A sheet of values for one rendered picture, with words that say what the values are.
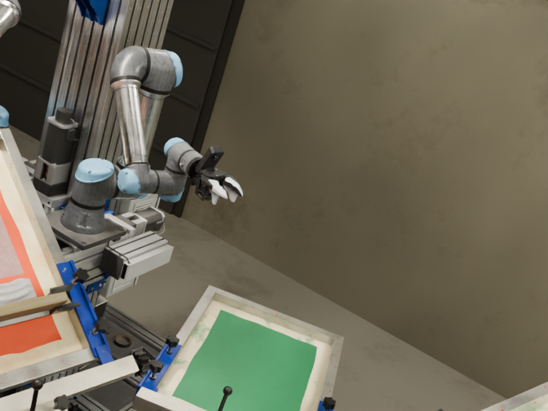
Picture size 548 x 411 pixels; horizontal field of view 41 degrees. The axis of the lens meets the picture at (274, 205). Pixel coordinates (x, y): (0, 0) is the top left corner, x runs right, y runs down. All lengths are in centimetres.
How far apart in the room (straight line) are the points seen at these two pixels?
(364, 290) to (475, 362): 88
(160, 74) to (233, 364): 104
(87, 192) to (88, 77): 43
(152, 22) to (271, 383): 134
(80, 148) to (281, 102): 273
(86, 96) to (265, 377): 117
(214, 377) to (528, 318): 287
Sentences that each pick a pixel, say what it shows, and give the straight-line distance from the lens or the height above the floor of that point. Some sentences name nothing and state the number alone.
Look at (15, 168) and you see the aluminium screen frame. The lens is 239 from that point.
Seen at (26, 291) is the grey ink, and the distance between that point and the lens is 221.
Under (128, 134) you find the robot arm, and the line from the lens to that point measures 230.
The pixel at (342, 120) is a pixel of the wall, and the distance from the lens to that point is 508.
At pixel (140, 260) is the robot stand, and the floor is 117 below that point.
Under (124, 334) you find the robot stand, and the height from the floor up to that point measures 23.
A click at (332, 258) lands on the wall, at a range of 530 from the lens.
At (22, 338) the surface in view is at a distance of 216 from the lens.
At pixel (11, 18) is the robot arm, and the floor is 184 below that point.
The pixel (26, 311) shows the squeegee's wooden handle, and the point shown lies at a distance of 208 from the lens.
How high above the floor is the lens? 245
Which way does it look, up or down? 22 degrees down
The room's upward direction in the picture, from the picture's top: 19 degrees clockwise
